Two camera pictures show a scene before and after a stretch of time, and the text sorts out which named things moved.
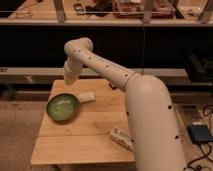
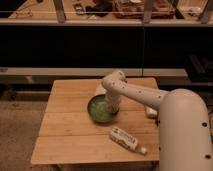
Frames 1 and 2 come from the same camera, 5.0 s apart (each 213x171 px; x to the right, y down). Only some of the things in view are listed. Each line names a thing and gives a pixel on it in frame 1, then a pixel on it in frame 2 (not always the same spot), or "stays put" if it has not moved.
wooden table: (86, 138) stays put
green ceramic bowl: (62, 107) → (101, 109)
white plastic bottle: (122, 138) stays put
